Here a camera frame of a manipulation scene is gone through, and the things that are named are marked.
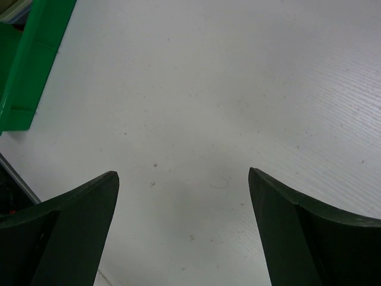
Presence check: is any green plastic bin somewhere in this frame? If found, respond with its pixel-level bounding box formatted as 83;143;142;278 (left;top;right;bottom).
1;1;76;132

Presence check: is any green square panda plate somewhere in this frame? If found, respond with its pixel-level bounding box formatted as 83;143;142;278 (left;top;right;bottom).
1;0;33;21

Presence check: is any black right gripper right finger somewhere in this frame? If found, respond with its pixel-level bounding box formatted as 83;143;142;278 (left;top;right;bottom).
248;168;380;285

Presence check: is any purple square plate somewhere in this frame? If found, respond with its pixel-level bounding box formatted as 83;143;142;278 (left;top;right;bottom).
1;4;31;24

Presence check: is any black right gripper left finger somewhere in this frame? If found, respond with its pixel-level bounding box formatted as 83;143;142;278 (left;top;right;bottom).
1;171;119;285

